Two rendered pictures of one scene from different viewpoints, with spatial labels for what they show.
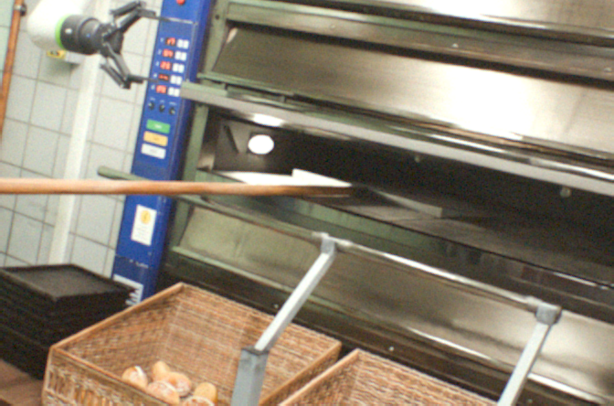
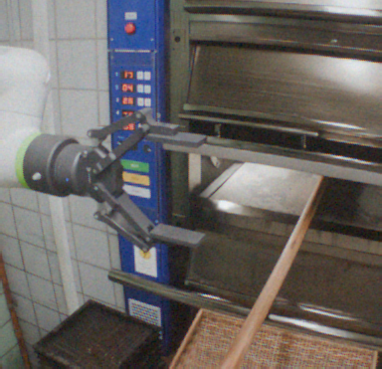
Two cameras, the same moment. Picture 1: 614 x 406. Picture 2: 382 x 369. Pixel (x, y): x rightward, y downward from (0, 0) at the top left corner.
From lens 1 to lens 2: 145 cm
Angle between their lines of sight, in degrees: 19
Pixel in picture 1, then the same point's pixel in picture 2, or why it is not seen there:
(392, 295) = not seen: outside the picture
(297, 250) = (321, 274)
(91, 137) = not seen: hidden behind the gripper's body
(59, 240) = (66, 267)
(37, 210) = (37, 239)
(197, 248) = (210, 278)
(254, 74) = (244, 100)
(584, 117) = not seen: outside the picture
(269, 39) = (250, 57)
